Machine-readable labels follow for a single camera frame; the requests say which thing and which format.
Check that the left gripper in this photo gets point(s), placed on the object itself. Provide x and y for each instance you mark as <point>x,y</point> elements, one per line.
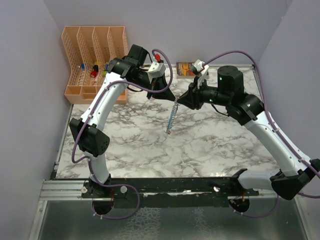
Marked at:
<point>159,83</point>

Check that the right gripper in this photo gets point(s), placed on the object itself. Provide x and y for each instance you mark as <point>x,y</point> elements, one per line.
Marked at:
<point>191,98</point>

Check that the metal keyring holder blue handle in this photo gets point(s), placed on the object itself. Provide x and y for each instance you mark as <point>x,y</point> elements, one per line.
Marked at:
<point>172,114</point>

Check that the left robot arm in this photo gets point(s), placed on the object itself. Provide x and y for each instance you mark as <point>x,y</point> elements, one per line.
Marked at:
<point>87,130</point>

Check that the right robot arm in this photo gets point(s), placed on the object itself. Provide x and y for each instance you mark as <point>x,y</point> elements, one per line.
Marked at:
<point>295,171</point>

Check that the brown book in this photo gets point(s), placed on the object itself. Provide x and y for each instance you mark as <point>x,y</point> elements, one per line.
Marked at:
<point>183,70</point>

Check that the red round bottle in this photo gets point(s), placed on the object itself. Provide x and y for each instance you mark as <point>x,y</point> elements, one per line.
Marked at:
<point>93,74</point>

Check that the orange plastic file organizer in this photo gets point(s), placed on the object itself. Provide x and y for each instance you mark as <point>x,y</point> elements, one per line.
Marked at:
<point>91,48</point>

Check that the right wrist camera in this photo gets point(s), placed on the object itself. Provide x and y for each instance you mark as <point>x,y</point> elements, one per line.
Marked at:
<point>200,70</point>

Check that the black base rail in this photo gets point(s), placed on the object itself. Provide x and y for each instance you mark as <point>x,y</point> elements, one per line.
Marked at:
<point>163,192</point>

